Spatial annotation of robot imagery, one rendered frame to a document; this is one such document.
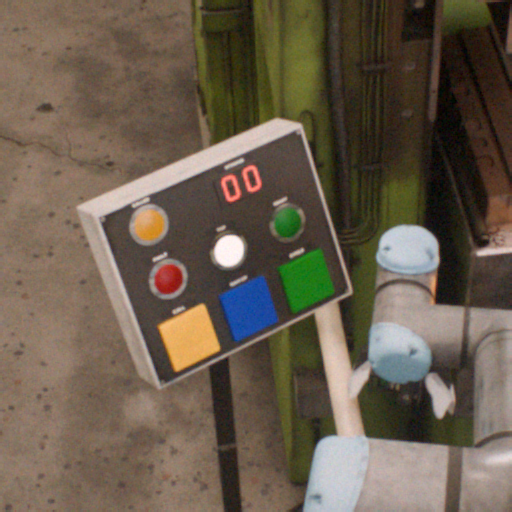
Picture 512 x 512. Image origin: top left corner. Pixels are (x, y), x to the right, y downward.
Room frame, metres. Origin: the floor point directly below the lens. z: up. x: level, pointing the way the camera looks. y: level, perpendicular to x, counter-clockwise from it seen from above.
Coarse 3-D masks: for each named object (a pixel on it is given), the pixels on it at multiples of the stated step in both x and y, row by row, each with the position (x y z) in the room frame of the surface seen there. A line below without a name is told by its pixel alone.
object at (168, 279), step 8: (168, 264) 1.30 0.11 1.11; (160, 272) 1.29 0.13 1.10; (168, 272) 1.29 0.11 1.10; (176, 272) 1.29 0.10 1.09; (160, 280) 1.28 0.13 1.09; (168, 280) 1.28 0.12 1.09; (176, 280) 1.28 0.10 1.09; (160, 288) 1.27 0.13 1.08; (168, 288) 1.27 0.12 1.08; (176, 288) 1.28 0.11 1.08
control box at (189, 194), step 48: (240, 144) 1.45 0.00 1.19; (288, 144) 1.45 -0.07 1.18; (144, 192) 1.35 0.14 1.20; (192, 192) 1.37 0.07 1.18; (240, 192) 1.38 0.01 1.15; (288, 192) 1.41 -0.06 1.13; (96, 240) 1.31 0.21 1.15; (192, 240) 1.33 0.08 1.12; (240, 240) 1.34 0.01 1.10; (288, 240) 1.36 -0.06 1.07; (336, 240) 1.39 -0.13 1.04; (144, 288) 1.27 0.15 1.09; (192, 288) 1.29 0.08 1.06; (336, 288) 1.35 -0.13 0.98; (144, 336) 1.23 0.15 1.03
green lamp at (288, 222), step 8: (288, 208) 1.39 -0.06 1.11; (280, 216) 1.38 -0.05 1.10; (288, 216) 1.38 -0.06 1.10; (296, 216) 1.39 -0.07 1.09; (280, 224) 1.37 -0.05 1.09; (288, 224) 1.38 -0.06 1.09; (296, 224) 1.38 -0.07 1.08; (280, 232) 1.37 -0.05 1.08; (288, 232) 1.37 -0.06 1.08; (296, 232) 1.37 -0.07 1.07
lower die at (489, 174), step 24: (456, 48) 1.90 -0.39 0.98; (480, 48) 1.88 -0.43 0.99; (456, 72) 1.83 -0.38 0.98; (480, 72) 1.81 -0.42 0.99; (504, 72) 1.81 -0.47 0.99; (456, 96) 1.76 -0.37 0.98; (480, 96) 1.76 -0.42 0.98; (504, 96) 1.75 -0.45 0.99; (456, 120) 1.74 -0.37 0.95; (504, 120) 1.68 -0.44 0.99; (480, 144) 1.64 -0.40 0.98; (504, 144) 1.63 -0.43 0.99; (480, 168) 1.58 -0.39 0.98; (504, 168) 1.58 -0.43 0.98; (480, 192) 1.56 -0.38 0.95; (504, 192) 1.52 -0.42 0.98; (504, 216) 1.52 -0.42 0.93
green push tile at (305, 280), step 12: (312, 252) 1.36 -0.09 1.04; (288, 264) 1.34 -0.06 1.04; (300, 264) 1.35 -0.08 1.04; (312, 264) 1.35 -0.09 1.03; (324, 264) 1.36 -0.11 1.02; (288, 276) 1.33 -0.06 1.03; (300, 276) 1.33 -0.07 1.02; (312, 276) 1.34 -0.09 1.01; (324, 276) 1.34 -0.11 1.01; (288, 288) 1.32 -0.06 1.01; (300, 288) 1.32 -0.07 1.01; (312, 288) 1.33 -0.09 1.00; (324, 288) 1.33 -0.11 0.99; (288, 300) 1.31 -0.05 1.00; (300, 300) 1.31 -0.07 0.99; (312, 300) 1.32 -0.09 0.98
